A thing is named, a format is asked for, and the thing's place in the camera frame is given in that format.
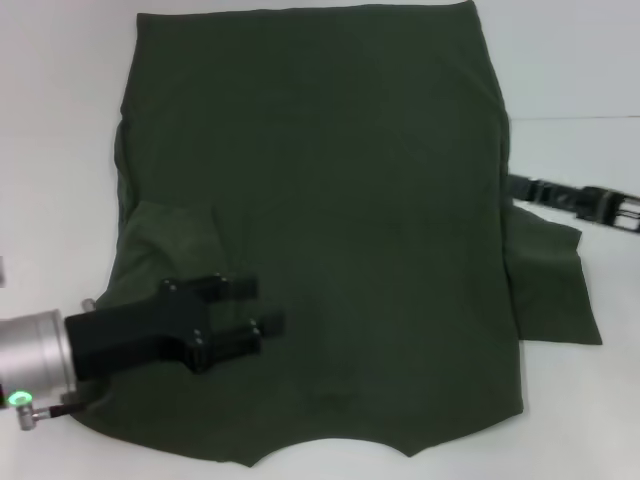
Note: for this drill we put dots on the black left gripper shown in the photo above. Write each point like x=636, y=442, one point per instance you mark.
x=130, y=335

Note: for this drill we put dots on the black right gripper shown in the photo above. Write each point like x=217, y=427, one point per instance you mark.
x=610, y=207

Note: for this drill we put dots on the dark green t-shirt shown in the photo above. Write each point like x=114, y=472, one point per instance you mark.
x=325, y=175

